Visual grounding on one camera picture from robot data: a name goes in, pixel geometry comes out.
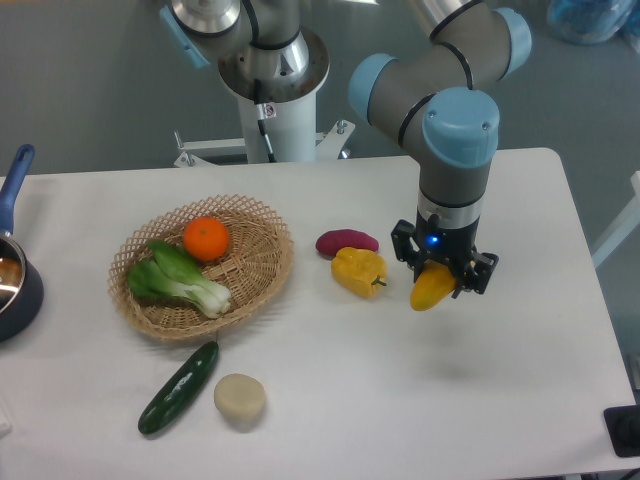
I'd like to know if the blue plastic bag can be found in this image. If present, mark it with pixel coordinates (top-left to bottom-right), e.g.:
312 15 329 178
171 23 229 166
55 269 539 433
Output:
546 0 639 53

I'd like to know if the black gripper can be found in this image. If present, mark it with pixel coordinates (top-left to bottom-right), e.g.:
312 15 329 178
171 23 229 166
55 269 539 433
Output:
391 205 499 299

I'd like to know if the woven wicker basket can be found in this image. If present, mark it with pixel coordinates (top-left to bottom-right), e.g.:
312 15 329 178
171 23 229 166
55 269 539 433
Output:
108 194 294 341

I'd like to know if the orange fruit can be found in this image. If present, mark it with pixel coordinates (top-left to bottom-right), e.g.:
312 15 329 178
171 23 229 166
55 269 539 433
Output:
183 217 230 262

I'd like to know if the blue saucepan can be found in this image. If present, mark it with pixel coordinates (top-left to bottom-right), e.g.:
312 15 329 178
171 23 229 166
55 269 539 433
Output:
1 144 44 342

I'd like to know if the black device at table edge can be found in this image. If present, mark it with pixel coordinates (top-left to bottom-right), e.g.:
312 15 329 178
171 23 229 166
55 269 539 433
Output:
603 405 639 458

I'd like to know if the yellow mango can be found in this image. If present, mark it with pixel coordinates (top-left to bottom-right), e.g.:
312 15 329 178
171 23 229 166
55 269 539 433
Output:
410 262 457 311

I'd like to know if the white frame at right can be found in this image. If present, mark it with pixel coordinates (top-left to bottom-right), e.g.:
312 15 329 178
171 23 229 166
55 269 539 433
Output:
591 171 639 269

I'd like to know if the green cucumber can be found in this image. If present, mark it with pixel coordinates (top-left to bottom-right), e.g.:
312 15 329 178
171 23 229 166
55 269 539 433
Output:
137 341 219 436

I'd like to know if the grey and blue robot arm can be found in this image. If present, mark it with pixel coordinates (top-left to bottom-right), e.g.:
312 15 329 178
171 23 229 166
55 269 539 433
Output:
160 1 531 294

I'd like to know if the green bok choy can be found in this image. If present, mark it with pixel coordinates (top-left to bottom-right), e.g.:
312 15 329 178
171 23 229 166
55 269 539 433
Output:
127 240 231 319

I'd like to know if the yellow bell pepper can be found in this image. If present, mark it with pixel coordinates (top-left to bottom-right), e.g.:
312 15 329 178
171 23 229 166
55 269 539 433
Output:
331 247 387 299

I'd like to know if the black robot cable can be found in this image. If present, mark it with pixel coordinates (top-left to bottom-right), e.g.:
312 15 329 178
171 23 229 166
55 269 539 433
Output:
252 79 278 164

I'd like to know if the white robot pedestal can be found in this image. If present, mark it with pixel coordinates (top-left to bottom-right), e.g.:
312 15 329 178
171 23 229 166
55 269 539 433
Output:
174 92 355 167

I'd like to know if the purple sweet potato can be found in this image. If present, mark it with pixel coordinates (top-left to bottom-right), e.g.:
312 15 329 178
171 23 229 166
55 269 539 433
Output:
315 229 379 258

